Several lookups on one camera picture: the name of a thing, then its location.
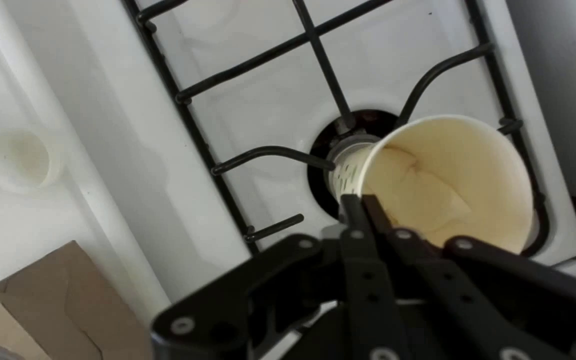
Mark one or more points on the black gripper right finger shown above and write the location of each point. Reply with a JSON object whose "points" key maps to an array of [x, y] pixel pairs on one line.
{"points": [[501, 307]]}

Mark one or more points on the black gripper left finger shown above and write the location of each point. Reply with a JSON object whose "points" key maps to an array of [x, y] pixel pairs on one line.
{"points": [[246, 311]]}

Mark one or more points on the paper coffee cup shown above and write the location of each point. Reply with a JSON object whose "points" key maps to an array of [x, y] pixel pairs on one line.
{"points": [[443, 177]]}

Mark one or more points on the cardboard cupholder box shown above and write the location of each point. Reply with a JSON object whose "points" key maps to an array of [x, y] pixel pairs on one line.
{"points": [[65, 308]]}

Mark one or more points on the white gas stove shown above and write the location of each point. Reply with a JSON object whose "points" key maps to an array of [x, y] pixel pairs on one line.
{"points": [[135, 190]]}

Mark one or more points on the black stove grate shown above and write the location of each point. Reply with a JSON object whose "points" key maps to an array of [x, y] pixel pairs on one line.
{"points": [[270, 90]]}

